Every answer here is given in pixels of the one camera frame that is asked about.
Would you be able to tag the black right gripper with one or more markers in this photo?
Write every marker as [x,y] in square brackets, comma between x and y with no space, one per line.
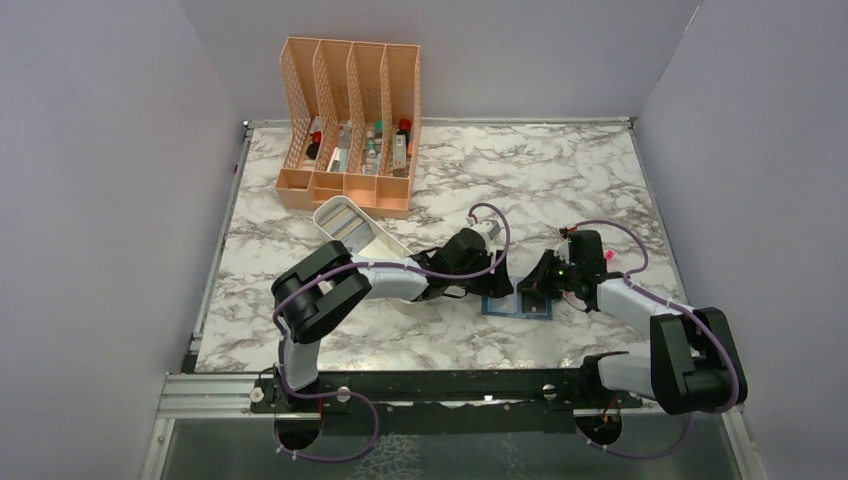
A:
[537,282]

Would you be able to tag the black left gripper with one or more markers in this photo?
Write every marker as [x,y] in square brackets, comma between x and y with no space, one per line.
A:
[496,284]

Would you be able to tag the dark credit card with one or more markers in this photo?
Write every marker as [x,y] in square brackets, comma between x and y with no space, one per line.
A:
[535,306]

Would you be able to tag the teal card holder wallet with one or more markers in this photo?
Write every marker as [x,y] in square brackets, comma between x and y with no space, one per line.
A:
[514,281]

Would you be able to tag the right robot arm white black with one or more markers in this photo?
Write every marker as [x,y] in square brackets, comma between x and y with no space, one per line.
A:
[690,363]

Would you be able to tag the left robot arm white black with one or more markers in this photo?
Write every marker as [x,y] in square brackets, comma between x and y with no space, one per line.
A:
[317,294]

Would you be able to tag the white oblong plastic tray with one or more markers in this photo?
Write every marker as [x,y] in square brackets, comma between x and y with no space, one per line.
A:
[393,283]

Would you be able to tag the red capped stick in organizer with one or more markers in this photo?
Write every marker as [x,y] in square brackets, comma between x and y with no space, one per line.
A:
[400,149]

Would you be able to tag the teal capped tubes in organizer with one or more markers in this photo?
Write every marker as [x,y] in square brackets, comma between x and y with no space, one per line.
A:
[373,148]

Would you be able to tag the grey box in organizer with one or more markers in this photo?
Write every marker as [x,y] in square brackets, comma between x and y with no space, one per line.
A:
[339,157]

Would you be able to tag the red black item in organizer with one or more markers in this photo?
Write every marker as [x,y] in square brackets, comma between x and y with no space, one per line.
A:
[313,148]

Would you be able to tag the peach plastic file organizer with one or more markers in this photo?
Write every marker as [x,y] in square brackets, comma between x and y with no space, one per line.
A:
[355,112]

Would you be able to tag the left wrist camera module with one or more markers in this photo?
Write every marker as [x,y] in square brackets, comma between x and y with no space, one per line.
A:
[489,230]

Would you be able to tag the black mounting rail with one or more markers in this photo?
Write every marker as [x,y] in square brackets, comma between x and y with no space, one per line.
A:
[358,403]

